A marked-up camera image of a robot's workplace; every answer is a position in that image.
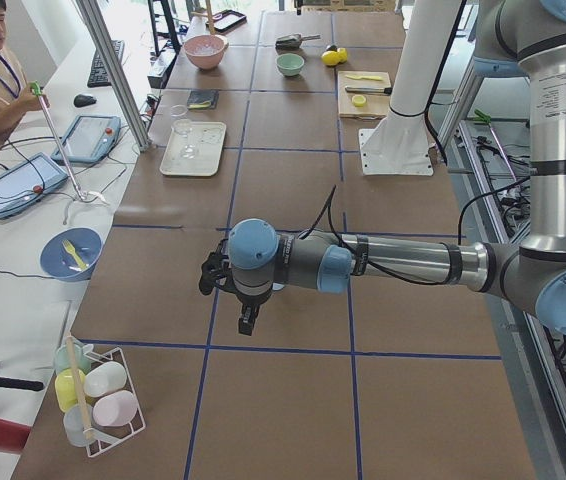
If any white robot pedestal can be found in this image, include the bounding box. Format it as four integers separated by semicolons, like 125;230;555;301
359;0;465;176

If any reacher grabber stick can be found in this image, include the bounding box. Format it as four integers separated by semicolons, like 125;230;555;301
28;81;109;205

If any yellow plastic knife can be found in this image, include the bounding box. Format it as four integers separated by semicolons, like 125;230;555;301
345;74;384;81

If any white wire cup rack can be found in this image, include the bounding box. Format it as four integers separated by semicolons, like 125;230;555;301
57;336;146;458

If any pink plastic cup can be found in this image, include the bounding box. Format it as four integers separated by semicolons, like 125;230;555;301
93;390;138;427

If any green plastic cup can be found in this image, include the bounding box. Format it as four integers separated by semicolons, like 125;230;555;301
54;343;91;375

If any wooden cutting board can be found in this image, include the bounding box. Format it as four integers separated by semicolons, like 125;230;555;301
337;71;392;119

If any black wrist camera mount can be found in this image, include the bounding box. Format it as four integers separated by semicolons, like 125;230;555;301
198;239;237;295

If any translucent plastic cup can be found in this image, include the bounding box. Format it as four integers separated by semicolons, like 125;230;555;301
63;404;95;447

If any green ceramic bowl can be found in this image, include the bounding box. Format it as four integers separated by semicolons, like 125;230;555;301
276;53;305;77

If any metal handled knife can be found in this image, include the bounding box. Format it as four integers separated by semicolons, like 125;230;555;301
344;85;393;96

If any near blue teach pendant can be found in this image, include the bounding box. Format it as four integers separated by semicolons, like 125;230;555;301
0;153;68;219

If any cream bear tray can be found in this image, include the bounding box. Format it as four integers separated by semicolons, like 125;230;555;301
159;120;227;177

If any white plastic cup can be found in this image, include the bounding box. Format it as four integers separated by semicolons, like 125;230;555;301
84;361;127;398

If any aluminium frame post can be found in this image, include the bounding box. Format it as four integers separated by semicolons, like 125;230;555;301
76;0;151;152

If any yellow plastic cup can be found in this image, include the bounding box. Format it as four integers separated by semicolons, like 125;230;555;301
54;368;78;413

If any blue teach pendant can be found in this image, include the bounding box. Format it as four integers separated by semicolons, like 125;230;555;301
0;153;68;219
61;115;122;165

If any black keyboard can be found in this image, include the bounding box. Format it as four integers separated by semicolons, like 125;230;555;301
86;39;126;89

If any yellow plastic fork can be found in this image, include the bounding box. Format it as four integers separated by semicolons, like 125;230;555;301
62;239;88;271

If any black computer mouse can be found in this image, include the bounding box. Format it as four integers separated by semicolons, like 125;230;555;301
73;93;97;108

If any clear wine glass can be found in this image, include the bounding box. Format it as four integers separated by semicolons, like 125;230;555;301
170;104;198;159

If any yellow lemon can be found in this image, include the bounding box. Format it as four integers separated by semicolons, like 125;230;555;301
336;47;348;63
321;50;341;67

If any pink bowl of ice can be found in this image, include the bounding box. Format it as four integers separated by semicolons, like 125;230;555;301
183;35;229;70

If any half lemon slice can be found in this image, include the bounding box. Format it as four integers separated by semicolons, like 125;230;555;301
351;94;367;108

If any far blue teach pendant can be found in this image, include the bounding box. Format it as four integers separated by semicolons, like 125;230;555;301
61;115;122;165

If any metal ice scoop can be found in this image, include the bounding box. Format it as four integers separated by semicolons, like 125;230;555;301
275;34;321;50

